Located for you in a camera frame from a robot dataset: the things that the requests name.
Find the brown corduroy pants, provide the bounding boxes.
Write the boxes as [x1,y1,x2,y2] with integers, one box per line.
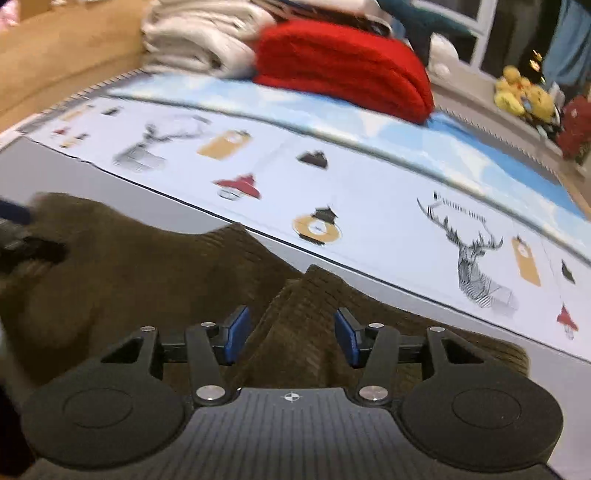
[0,192,531,407]

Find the grey patterned bed sheet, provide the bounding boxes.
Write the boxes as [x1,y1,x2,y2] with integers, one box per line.
[1,93,590,479]

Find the red folded blanket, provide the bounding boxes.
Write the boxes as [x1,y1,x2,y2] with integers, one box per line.
[254,20,435,124]

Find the dark red plush toy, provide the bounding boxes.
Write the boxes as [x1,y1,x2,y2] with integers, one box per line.
[556,95,591,160]

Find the yellow plush toy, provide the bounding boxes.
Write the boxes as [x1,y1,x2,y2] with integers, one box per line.
[493,65,555,123]

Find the white folded blankets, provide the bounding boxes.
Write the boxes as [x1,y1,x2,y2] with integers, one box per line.
[141,1,392,79]

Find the blue curtain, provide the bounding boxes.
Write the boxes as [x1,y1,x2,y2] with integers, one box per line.
[542,1,590,88]

